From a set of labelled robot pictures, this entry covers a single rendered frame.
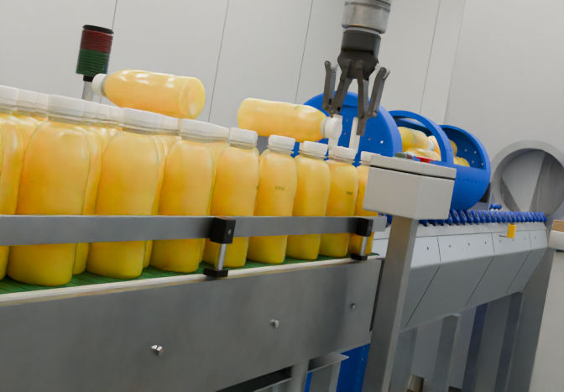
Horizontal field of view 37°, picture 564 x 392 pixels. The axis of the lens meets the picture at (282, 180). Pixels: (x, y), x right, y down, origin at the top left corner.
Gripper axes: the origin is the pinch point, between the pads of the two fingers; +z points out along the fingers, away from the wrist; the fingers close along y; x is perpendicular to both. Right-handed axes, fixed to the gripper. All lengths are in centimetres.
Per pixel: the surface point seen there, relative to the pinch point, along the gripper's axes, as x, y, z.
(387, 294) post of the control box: 4.3, -15.9, 27.9
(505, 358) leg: -219, 5, 80
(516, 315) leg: -219, 4, 60
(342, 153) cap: 8.2, -3.9, 3.6
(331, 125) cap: 11.5, -2.3, -1.0
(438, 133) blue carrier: -64, 2, -6
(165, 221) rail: 66, -8, 16
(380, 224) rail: -6.8, -8.0, 16.4
